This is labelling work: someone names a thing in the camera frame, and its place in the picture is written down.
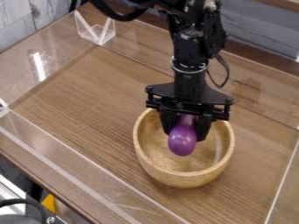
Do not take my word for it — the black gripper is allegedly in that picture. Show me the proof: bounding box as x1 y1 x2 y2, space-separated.
144 59 233 142

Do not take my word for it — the purple toy eggplant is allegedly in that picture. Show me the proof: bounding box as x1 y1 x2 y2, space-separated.
168 115 197 157

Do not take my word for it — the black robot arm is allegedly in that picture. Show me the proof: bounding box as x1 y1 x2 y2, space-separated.
89 0 233 142

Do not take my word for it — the brown wooden bowl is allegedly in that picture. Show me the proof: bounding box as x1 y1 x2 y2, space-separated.
133 108 234 188

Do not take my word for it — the yellow tag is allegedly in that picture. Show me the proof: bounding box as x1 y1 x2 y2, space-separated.
41 194 57 214

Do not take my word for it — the clear acrylic tray wall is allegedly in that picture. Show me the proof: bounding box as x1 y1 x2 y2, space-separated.
0 106 189 224

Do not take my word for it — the clear acrylic corner bracket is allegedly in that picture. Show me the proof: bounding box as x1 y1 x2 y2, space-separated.
73 10 115 46

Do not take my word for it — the black cable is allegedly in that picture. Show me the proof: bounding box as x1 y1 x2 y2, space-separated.
0 198 46 224

